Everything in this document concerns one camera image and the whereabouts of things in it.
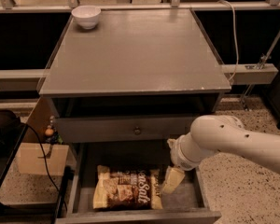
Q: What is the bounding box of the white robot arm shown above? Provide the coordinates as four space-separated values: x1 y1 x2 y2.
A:
161 115 280 194

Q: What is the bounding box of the metal railing frame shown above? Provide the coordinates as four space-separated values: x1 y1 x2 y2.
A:
0 0 280 100

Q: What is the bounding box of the closed grey top drawer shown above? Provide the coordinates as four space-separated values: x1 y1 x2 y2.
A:
56 114 198 143

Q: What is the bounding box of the brown chip bag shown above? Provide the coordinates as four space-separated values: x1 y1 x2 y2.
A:
92 165 162 210

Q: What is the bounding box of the round dark drawer knob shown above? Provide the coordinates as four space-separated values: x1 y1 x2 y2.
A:
133 127 142 135

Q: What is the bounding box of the grey wooden drawer cabinet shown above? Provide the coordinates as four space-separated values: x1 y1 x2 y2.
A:
39 9 231 224

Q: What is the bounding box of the cardboard box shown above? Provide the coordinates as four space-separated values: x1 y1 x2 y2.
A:
16 143 69 175

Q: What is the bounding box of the small colourful figurine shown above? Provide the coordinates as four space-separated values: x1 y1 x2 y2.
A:
45 116 63 145

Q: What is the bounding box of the black cable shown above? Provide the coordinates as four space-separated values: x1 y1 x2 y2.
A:
22 122 69 213

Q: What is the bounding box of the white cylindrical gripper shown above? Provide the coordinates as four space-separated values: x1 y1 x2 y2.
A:
161 133 215 194

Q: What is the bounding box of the white ceramic bowl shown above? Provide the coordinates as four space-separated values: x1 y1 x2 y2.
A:
71 6 101 29

